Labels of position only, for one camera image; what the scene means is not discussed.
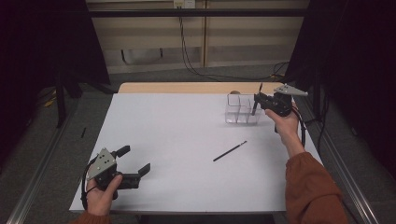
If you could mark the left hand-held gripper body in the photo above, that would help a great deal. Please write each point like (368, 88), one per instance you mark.
(104, 168)

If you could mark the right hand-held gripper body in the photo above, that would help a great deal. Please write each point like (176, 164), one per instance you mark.
(278, 104)

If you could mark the black makeup brush silver ferrule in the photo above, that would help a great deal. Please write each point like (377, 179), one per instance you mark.
(254, 111)

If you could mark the clear acrylic organizer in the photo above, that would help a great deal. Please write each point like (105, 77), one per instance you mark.
(236, 112)

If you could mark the thin black makeup brush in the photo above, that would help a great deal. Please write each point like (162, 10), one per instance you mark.
(229, 151)

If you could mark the person's right hand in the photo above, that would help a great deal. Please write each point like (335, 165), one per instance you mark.
(286, 130)

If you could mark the person's left hand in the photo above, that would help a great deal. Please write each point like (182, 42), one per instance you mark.
(101, 199)

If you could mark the small black stick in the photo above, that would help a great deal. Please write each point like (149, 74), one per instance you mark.
(83, 132)

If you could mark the white table mat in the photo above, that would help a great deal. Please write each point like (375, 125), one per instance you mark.
(186, 124)

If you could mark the wooden table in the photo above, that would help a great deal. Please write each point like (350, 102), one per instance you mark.
(186, 87)

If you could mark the black metal stand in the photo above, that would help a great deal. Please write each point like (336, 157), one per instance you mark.
(60, 102)

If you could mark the black curtain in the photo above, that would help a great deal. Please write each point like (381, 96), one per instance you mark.
(31, 46)
(358, 62)

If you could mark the aluminium floor rail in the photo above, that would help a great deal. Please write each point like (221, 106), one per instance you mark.
(34, 183)
(358, 199)

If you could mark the black horizontal frame bar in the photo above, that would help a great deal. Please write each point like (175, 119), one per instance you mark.
(218, 12)

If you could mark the white wall outlet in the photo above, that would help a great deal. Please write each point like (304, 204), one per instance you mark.
(184, 3)

